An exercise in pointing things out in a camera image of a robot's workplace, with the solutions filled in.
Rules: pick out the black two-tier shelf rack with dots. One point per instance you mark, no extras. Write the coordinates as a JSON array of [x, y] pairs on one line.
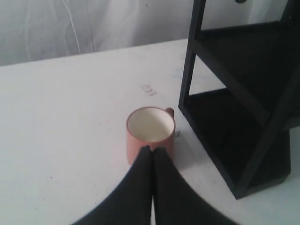
[[240, 93]]

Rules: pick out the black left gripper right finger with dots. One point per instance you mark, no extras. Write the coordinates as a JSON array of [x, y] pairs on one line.
[[175, 202]]

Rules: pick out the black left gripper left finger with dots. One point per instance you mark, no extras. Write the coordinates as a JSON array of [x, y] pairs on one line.
[[131, 201]]

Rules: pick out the white backdrop curtain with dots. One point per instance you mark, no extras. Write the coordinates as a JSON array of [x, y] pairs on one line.
[[42, 29]]

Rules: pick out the pink ceramic mug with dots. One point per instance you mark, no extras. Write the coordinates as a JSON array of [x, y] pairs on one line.
[[150, 126]]

